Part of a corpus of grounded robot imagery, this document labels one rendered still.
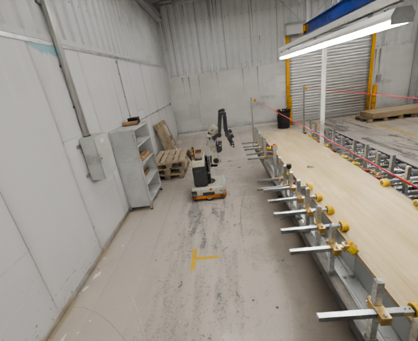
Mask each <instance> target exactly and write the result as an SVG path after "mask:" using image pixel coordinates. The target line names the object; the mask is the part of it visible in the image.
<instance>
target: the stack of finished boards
mask: <svg viewBox="0 0 418 341"><path fill-rule="evenodd" d="M412 113H418V104H408V105H403V106H393V107H388V108H378V109H373V110H363V111H360V115H361V116H365V117H368V118H381V117H387V116H397V115H402V114H412Z"/></svg>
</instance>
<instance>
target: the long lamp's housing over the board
mask: <svg viewBox="0 0 418 341"><path fill-rule="evenodd" d="M414 16H415V10H414V8H413V5H407V6H402V7H396V8H394V9H391V10H389V11H386V12H384V13H382V14H379V15H376V16H373V17H371V18H368V19H366V20H363V21H361V22H358V23H356V24H353V25H351V26H348V27H346V28H343V29H341V30H338V31H335V32H333V33H331V34H328V35H325V36H324V37H321V38H318V39H315V40H313V41H311V42H308V43H305V44H303V45H301V46H298V47H295V48H293V49H290V50H288V51H285V52H283V53H280V56H279V59H280V58H281V57H283V56H286V55H289V54H292V53H295V52H298V51H302V50H304V49H308V48H310V47H314V46H316V45H320V44H322V43H326V42H328V41H332V40H334V39H338V38H340V37H344V36H346V35H350V34H352V33H355V32H358V31H361V30H364V29H367V28H371V27H373V26H377V25H379V24H383V23H385V22H389V21H390V25H395V24H404V23H408V22H413V20H414ZM280 60H281V59H280Z"/></svg>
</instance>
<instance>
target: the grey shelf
mask: <svg viewBox="0 0 418 341"><path fill-rule="evenodd" d="M131 133H132V134H131ZM108 134H109V137H110V141H111V144H112V148H113V151H114V155H115V158H116V162H117V165H118V170H119V172H120V176H121V179H122V183H123V186H124V190H125V193H126V197H127V200H128V203H129V207H130V210H131V212H132V211H133V210H132V208H135V207H142V206H149V205H150V208H151V209H153V206H152V202H153V200H154V198H155V197H156V194H157V192H158V190H159V189H160V190H162V185H161V181H160V176H159V172H158V167H157V164H156V158H155V154H154V149H153V145H152V140H151V137H150V133H149V128H148V124H147V121H145V122H140V123H139V124H138V125H132V126H127V127H120V128H118V129H116V130H114V131H112V132H110V133H108ZM135 135H137V138H136V137H135ZM151 147H152V148H151ZM144 150H147V151H148V150H149V151H150V152H151V154H150V155H149V156H148V157H147V158H146V159H145V160H144V161H143V162H141V157H140V153H139V151H142V152H143V151H144ZM154 162H155V163H154ZM146 168H149V169H150V170H149V172H148V174H147V175H146V176H145V173H144V170H146ZM143 169H144V170H143ZM141 173H142V174H141ZM142 175H143V176H142Z"/></svg>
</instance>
